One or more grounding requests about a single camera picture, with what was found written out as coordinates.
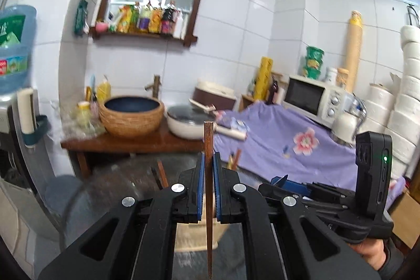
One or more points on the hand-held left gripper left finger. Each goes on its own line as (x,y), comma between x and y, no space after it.
(200,188)

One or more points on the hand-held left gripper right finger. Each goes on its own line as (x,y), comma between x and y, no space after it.
(217,188)

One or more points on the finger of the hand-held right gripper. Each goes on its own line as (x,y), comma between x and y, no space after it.
(328,205)
(293,185)

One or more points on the brown wooden chopstick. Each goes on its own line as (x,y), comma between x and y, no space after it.
(238,157)
(161,173)
(207,142)

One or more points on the cream plastic utensil holder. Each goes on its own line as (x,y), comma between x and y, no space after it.
(192,237)

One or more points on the person's right forearm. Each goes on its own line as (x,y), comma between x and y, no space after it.
(393,262)

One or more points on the person's right hand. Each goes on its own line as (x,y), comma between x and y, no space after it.
(370,252)

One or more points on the cardboard box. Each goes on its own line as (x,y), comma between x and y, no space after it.
(407,217)

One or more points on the purple floral cloth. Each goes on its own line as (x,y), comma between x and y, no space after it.
(269,142)

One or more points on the cream pan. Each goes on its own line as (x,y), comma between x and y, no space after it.
(183,130)

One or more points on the white thermos jug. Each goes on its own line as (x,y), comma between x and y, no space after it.
(344,125)

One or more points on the glass pan lid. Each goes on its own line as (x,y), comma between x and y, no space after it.
(185,112)

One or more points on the wooden side table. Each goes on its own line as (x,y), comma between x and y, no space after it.
(131,145)

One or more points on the stack of white paper rolls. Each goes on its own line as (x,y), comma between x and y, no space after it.
(403,109)

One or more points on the white rice paddle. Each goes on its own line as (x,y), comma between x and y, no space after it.
(200,104)

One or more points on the white microwave oven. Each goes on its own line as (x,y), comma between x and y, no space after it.
(302,96)

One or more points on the wooden crate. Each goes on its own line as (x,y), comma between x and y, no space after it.
(249,102)

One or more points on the woven basin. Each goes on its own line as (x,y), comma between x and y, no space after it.
(131,122)

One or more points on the brown and white rice cooker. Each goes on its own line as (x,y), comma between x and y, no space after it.
(213,93)

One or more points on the brown glass bottle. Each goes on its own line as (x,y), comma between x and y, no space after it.
(273,89)

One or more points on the beige lidded jar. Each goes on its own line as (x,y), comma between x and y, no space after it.
(342,77)

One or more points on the white lidded jar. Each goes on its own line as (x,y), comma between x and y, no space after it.
(330,75)

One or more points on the green instant noodle cup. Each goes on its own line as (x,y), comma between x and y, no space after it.
(313,69)
(315,53)

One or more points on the tall stack of beige cups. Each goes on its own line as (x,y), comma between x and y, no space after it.
(353,50)

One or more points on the yellow soap bottle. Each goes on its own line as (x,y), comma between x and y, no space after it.
(104,89)

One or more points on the clear plastic bag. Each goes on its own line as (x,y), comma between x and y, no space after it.
(78,121)

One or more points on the small amber bottle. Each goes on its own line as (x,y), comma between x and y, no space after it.
(88,94)

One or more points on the blue plastic tube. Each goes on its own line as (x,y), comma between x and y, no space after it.
(93,83)

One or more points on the green cup holder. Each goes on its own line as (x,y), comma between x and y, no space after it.
(38,133)

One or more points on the row of condiment bottles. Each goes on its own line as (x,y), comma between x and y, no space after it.
(151,19)

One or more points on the pink bowl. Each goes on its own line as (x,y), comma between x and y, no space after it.
(101,26)

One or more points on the white paper cup stack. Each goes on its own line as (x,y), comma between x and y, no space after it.
(26,112)

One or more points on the water dispenser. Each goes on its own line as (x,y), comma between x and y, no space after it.
(10,142)

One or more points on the green hanging packet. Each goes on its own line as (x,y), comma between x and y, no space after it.
(80,17)

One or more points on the blue water jug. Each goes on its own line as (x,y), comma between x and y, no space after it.
(16,47)

